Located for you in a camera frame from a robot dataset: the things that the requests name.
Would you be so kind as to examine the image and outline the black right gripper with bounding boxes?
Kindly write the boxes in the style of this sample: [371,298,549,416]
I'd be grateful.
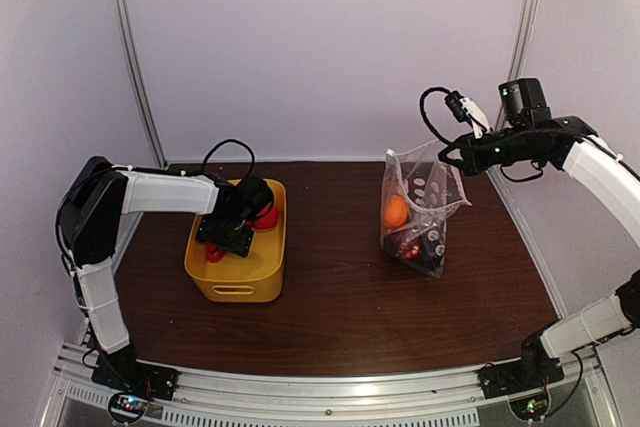
[440,123,543,176]

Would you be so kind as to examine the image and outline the black right camera cable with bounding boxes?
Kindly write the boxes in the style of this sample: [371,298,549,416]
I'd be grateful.
[418,86,459,146]

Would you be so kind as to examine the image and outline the yellow plastic basket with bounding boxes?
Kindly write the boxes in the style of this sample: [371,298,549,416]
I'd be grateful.
[184,179,287,303]

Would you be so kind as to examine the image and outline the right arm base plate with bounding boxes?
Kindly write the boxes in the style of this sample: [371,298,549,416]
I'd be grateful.
[477,360,565,400]

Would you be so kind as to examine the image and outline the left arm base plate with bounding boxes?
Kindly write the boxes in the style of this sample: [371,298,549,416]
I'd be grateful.
[91,356,179,401]

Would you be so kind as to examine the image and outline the aluminium front rail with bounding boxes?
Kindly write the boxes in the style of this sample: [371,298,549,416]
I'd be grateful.
[39,341,621,427]

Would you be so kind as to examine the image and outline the right aluminium corner post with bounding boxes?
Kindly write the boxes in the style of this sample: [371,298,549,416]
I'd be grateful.
[507,0,539,80]

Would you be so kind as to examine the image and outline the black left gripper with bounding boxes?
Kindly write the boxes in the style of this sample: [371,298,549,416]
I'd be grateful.
[195,212,253,257]

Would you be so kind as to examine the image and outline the black left camera cable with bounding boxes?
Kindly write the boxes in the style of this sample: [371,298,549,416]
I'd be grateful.
[200,139,256,183]

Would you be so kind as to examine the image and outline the black camera cable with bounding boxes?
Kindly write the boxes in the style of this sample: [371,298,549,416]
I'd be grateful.
[200,139,256,183]
[418,86,459,146]

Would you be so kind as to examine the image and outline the left circuit board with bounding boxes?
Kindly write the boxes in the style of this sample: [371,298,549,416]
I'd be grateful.
[107,392,149,423]

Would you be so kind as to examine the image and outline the aluminium corner post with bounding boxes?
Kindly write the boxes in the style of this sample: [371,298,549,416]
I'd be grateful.
[114,0,168,167]
[507,0,539,80]

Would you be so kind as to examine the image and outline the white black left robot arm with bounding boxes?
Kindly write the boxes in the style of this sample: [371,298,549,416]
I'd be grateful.
[54,156,276,391]

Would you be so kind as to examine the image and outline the right circuit board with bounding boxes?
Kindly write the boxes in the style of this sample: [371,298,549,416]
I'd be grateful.
[509,393,550,422]

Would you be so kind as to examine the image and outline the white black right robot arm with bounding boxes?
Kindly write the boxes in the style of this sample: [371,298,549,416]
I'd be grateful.
[439,78,639,389]

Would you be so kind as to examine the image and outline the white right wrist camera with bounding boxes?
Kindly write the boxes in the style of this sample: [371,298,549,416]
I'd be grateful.
[445,91,492,139]

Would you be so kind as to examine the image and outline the purple toy eggplant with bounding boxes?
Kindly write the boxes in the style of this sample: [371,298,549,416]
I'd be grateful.
[415,227,446,277]

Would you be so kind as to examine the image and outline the dark red toy fruit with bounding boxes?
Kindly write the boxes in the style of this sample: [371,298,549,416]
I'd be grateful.
[386,231,422,260]

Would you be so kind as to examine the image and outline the orange toy orange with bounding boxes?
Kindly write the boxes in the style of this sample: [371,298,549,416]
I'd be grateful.
[382,195,409,230]

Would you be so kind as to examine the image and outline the left aluminium corner post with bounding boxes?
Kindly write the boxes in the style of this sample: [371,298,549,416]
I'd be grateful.
[114,0,168,167]

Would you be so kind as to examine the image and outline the clear zip top bag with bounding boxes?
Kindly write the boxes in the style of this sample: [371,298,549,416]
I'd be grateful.
[379,141,471,274]

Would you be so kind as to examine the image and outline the circuit board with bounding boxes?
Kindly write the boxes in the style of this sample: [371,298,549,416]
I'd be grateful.
[509,393,550,422]
[107,392,149,423]

